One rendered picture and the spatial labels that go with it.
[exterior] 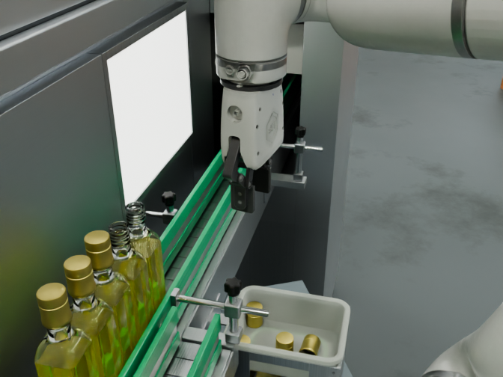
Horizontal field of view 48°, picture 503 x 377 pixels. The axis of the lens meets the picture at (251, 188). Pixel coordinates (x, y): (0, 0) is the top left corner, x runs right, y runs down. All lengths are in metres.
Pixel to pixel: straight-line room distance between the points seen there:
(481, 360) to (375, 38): 0.34
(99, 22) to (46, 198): 0.32
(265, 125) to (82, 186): 0.41
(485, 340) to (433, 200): 3.00
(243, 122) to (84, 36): 0.40
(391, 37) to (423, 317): 2.27
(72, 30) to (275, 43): 0.40
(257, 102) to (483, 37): 0.28
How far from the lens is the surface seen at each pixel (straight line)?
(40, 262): 0.92
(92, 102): 1.00
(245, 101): 0.66
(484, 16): 0.48
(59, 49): 0.92
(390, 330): 2.63
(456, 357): 0.77
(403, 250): 3.12
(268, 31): 0.64
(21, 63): 0.85
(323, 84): 1.64
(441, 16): 0.50
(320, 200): 1.80
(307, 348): 1.12
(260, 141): 0.68
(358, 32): 0.54
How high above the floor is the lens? 1.77
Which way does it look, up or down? 30 degrees down
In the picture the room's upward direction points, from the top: straight up
